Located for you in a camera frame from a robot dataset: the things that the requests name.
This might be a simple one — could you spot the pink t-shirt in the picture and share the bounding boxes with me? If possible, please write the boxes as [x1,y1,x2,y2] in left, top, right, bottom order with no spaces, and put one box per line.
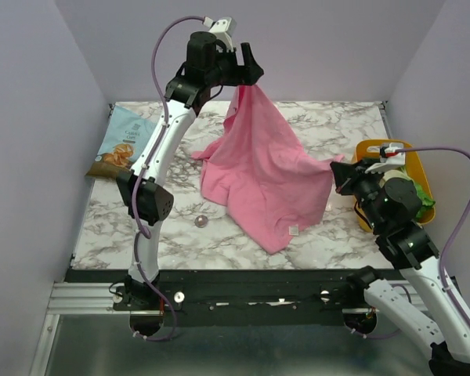
[192,85,333,255]

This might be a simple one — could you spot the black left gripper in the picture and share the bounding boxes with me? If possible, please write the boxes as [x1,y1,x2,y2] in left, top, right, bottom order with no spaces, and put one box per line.
[204,42,262,88]

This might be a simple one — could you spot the blue chips bag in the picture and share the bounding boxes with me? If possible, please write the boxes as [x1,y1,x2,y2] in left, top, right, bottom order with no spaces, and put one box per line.
[86,105,156,180]

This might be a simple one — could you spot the yellow plastic basket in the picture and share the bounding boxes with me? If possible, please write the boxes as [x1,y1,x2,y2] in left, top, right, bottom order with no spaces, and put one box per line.
[352,139,436,226]

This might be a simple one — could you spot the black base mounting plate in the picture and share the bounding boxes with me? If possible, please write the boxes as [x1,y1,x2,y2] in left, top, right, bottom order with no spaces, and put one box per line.
[65,269,369,334]

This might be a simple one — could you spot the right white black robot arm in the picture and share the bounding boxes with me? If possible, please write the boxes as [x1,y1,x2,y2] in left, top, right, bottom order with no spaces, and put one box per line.
[331,158,470,375]

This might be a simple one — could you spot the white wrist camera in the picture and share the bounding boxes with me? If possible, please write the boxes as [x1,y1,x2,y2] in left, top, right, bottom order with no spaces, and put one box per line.
[202,16,237,52]
[366,142,406,174]

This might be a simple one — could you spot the green lettuce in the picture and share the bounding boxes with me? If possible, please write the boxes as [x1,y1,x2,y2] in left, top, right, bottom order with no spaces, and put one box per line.
[399,167,436,222]

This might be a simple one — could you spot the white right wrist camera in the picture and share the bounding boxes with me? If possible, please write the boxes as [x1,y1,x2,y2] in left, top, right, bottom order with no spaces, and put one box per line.
[366,142,406,174]

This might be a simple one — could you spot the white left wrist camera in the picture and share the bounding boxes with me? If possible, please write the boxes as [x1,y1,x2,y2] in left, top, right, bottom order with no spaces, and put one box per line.
[202,16,237,52]

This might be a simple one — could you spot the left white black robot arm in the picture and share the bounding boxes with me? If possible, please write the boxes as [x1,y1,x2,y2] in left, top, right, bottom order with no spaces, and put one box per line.
[114,31,264,310]

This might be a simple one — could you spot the aluminium frame rail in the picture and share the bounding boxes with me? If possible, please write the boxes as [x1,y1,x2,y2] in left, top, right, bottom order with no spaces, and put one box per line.
[46,281,463,315]

